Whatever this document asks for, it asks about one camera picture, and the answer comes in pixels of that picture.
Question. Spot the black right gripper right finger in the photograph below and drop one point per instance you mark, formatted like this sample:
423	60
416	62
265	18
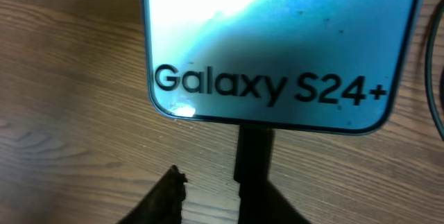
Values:
262	203

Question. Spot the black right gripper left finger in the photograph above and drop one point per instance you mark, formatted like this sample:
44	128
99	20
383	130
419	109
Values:
163	203

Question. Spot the blue Galaxy smartphone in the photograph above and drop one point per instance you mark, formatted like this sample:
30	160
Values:
314	65

